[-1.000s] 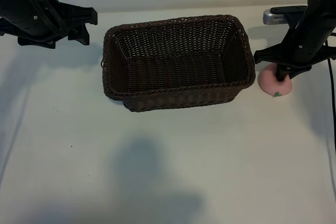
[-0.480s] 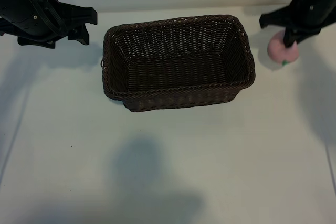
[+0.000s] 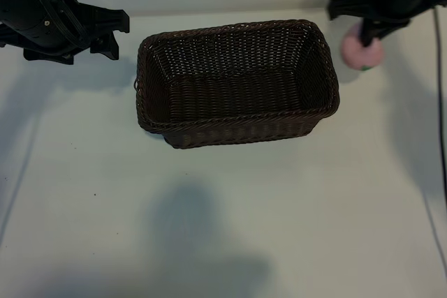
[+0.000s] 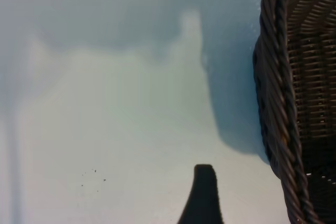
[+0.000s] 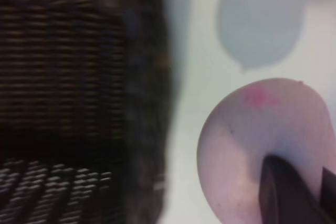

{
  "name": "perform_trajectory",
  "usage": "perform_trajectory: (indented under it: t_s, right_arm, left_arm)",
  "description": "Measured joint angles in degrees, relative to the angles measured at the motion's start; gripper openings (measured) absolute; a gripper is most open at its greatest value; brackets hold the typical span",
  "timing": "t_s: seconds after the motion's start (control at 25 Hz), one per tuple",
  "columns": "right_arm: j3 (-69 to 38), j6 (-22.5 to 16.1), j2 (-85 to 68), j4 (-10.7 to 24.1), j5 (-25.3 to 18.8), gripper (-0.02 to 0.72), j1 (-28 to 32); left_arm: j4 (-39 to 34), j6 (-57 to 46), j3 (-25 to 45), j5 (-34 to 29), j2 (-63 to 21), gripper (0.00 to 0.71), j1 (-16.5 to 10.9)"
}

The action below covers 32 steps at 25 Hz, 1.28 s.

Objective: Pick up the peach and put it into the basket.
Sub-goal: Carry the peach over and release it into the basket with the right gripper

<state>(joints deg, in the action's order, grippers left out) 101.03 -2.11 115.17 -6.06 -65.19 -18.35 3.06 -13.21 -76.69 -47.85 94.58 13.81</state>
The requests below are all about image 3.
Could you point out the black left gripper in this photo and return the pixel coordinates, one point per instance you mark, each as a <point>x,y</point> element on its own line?
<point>38,29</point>

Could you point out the pink toy peach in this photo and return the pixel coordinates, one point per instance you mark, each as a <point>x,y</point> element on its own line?
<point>356,53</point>

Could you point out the dark brown woven basket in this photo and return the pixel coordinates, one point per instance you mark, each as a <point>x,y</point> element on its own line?
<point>237,85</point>

